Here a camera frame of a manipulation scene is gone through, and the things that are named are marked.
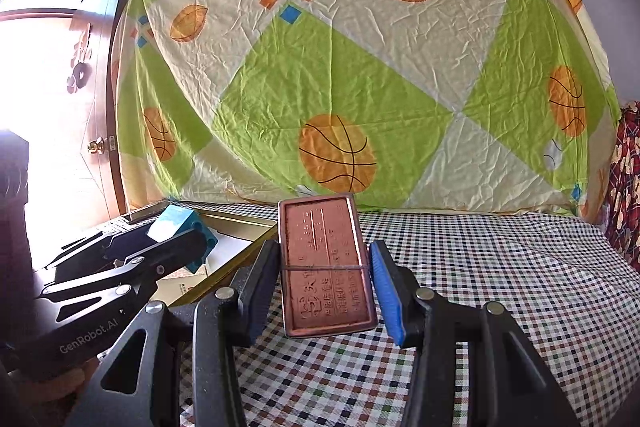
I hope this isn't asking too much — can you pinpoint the red plaid bear-print cloth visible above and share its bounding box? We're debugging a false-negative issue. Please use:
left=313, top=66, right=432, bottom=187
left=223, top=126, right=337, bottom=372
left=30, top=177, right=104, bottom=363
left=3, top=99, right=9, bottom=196
left=602, top=99, right=640, bottom=275

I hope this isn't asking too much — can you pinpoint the wooden door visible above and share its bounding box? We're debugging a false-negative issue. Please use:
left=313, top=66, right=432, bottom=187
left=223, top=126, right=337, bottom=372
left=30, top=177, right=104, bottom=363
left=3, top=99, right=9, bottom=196
left=75, top=0, right=146, bottom=218

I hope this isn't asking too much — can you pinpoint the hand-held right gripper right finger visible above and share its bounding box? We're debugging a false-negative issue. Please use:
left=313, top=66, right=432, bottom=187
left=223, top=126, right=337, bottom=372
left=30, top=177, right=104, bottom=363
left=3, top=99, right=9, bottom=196
left=369, top=240, right=581, bottom=427

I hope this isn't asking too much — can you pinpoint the checkered tablecloth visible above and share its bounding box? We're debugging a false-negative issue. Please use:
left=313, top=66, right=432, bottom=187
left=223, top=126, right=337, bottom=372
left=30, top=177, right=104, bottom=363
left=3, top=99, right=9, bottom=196
left=100, top=199, right=640, bottom=427

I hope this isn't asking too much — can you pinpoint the dark flat metal tin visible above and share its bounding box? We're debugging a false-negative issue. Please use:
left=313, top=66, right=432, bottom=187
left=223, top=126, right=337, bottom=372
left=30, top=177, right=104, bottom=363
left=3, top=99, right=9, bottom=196
left=125, top=201, right=172, bottom=225

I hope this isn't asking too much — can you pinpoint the brass door knob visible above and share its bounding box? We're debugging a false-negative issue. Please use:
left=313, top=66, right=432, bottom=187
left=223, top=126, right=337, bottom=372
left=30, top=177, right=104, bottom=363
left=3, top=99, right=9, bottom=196
left=86, top=136, right=118, bottom=155

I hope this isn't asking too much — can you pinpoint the dark hanging door ornament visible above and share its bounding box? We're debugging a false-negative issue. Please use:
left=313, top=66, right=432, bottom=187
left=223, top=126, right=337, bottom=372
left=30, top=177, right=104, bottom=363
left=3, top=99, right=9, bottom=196
left=65, top=22, right=96, bottom=95

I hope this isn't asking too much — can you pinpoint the dark furniture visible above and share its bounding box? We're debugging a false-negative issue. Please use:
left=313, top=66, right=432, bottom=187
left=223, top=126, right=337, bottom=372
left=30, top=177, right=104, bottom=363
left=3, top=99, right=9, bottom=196
left=0, top=129, right=36, bottom=358

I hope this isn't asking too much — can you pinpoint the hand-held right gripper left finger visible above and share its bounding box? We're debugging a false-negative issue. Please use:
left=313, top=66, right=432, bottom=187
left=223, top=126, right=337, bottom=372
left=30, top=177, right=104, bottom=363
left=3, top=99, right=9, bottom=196
left=65, top=239, right=281, bottom=427

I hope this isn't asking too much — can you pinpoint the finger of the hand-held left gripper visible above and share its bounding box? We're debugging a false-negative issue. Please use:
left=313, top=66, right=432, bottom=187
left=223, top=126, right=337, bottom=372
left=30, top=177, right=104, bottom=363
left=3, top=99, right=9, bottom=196
left=40, top=228, right=208, bottom=303
left=44, top=222, right=168, bottom=283

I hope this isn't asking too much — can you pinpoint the copper embossed tin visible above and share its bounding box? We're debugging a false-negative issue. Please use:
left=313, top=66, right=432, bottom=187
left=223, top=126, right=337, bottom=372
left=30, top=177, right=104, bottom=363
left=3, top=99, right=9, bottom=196
left=277, top=193, right=379, bottom=339

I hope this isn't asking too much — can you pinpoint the blue printed cube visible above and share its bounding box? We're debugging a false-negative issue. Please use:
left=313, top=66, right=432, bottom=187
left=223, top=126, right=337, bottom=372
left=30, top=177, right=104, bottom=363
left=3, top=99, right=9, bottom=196
left=148, top=202, right=219, bottom=275

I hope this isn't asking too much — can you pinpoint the person's left hand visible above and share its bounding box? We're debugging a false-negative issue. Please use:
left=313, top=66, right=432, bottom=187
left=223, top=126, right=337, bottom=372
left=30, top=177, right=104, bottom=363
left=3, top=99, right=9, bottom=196
left=30, top=357, right=101, bottom=404

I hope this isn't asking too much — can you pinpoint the gold tin box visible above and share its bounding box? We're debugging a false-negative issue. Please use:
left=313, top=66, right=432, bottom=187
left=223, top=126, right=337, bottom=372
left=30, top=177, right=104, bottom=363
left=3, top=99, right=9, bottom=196
left=150, top=206, right=281, bottom=308

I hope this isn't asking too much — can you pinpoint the basketball print bedsheet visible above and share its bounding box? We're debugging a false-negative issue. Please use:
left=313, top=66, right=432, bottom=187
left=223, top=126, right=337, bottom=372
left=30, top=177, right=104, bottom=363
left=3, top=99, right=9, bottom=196
left=117, top=0, right=621, bottom=220

